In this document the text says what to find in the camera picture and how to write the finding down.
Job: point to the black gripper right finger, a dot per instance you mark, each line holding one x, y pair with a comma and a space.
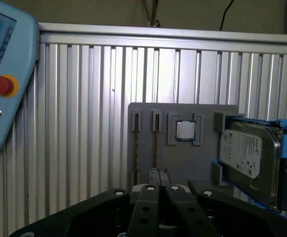
183, 209

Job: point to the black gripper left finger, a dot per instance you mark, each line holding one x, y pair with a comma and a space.
146, 209

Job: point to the grey parts rack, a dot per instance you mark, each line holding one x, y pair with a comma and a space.
202, 153

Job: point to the silver CPU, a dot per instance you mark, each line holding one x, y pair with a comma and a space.
186, 130

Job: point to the hard disk in blue carrier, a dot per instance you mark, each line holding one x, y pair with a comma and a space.
244, 153

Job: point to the pale blue teach pendant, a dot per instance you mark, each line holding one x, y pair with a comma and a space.
15, 61

